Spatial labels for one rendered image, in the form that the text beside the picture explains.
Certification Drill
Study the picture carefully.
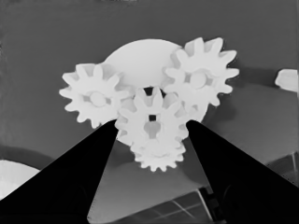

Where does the large thick white disc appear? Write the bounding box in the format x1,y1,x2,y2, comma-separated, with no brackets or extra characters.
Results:
0,159,41,200

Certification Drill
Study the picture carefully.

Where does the small thin T-shaped piece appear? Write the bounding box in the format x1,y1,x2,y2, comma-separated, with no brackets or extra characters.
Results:
274,68,299,93

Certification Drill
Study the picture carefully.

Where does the white round carrier with pins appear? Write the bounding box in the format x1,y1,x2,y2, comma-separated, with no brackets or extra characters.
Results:
101,37,209,124

